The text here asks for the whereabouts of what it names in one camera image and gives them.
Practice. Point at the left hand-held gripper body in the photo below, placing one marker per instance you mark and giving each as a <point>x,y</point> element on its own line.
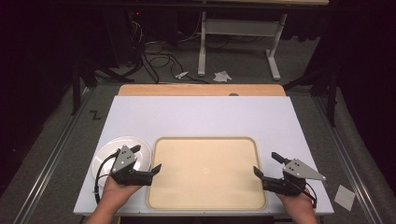
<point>124,159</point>

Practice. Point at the white table cover board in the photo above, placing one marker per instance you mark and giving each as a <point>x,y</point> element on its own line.
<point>202,115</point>

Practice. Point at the crumpled white paper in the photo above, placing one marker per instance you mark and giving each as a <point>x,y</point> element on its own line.
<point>222,76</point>

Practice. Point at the person's right hand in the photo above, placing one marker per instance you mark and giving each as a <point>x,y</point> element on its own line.
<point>297,203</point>

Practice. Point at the person's left hand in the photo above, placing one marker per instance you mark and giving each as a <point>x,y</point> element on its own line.
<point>116,193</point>

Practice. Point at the white round plate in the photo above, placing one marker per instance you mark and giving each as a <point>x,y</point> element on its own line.
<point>106,155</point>

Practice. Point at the small grey round knob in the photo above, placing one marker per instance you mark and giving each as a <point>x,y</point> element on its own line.
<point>233,94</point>

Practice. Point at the metal floor rail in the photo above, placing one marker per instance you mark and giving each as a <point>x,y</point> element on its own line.
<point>345,152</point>
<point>46,169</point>

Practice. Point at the black metal stand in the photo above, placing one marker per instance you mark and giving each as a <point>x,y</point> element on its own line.
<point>75,90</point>
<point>332,99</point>

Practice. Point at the beige plastic tray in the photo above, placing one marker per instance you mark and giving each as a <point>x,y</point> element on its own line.
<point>205,174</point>

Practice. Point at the white paper sheet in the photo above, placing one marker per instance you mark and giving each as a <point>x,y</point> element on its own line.
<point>344,198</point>

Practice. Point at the small white plug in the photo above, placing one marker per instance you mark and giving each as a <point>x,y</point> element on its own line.
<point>181,75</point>

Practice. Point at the white metal desk frame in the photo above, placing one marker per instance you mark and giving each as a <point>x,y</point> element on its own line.
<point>239,28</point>

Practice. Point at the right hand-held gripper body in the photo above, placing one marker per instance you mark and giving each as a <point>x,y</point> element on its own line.
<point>299,170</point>

